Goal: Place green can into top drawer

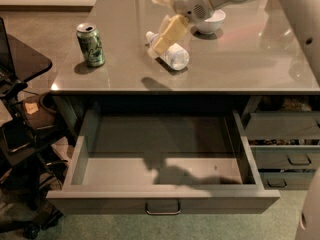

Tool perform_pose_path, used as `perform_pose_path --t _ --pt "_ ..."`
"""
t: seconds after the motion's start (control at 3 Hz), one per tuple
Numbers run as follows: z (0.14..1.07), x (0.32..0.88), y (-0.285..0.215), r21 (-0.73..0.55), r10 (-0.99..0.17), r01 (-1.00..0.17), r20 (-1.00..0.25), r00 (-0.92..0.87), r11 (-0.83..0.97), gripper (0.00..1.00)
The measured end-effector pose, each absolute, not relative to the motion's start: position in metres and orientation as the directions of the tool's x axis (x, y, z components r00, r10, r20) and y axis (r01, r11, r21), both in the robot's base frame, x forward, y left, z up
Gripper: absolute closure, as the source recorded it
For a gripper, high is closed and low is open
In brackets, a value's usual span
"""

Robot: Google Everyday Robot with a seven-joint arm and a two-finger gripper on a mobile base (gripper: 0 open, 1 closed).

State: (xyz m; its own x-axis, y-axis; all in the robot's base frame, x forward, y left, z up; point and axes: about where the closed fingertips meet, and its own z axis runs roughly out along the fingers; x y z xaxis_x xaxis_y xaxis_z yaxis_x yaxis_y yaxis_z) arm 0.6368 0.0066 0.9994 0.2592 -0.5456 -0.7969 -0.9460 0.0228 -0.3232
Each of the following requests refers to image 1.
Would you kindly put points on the black cart with laptop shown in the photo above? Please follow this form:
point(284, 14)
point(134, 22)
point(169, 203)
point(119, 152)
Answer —
point(29, 164)

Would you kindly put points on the white ceramic bowl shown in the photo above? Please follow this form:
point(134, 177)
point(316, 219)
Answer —
point(212, 24)

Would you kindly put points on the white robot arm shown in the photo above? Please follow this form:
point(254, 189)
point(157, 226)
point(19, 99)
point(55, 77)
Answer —
point(302, 15)

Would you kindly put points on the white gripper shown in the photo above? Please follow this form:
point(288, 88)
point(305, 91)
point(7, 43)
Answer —
point(190, 0)

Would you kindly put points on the grey lower right drawer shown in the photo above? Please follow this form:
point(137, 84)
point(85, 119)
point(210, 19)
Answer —
point(286, 156)

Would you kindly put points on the clear plastic water bottle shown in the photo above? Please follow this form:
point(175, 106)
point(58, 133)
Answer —
point(176, 57)

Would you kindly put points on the grey bottom right drawer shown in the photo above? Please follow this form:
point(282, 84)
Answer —
point(287, 181)

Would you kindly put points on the green soda can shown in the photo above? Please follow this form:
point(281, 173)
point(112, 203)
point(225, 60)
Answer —
point(90, 44)

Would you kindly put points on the metal top drawer handle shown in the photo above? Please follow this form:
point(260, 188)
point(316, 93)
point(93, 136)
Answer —
point(163, 208)

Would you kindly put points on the open grey top drawer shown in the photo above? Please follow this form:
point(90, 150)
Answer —
point(120, 162)

